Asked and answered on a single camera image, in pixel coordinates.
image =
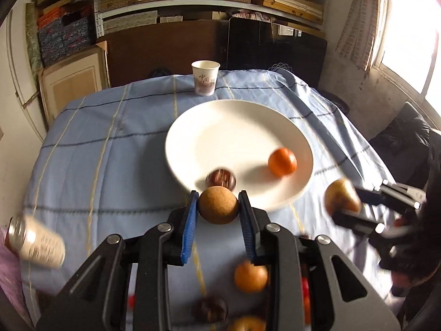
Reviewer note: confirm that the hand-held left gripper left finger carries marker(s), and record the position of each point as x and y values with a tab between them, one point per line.
187	229

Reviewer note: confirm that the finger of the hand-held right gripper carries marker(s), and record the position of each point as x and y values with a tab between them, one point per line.
355	223
368	196

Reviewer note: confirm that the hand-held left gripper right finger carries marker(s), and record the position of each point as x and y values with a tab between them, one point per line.
248	229

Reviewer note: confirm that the speckled yellow pear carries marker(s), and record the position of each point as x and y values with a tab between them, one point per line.
339	194

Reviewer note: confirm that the brown round pear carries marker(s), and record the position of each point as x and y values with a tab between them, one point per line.
218	205

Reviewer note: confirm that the white ceramic plate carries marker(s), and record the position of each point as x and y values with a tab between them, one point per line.
234	134

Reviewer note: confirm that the yellow orange round fruit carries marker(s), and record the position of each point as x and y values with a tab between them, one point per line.
250	276

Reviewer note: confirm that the dark water chestnut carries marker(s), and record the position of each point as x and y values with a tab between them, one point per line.
220	178

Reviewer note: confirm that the black bag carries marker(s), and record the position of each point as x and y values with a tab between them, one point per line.
403	138

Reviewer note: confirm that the dark purple plum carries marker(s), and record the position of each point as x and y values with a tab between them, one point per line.
210	308

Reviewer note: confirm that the red cherry tomato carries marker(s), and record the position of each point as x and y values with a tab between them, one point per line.
305	289

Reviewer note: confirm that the small orange tangerine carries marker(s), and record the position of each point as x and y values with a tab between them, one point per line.
246	324

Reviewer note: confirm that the blue checked tablecloth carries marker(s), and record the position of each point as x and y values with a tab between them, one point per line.
103	162

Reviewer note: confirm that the white beverage can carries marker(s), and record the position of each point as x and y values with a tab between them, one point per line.
36	241

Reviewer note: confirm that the white paper cup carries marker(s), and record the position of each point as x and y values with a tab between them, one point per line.
205	77

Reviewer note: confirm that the bright window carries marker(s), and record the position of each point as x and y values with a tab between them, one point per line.
413	41

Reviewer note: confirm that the patterned curtain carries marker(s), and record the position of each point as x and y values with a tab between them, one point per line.
361	24

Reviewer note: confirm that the black panel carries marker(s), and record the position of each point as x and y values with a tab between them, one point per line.
262	48

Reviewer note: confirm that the purple cloth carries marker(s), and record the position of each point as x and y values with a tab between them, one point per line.
10	275

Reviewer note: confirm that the brown wooden board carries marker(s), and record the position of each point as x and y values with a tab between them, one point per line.
155	48

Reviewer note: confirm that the beige framed board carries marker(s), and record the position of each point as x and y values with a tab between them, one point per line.
72	82

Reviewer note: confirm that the white wooden slat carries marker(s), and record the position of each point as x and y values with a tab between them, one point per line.
24	86

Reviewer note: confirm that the white metal shelf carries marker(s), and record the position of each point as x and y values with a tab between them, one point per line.
213	8

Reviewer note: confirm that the stack of blue patterned boxes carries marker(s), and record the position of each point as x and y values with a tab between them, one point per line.
65	38

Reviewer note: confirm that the green marbled box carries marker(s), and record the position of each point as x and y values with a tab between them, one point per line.
33	38

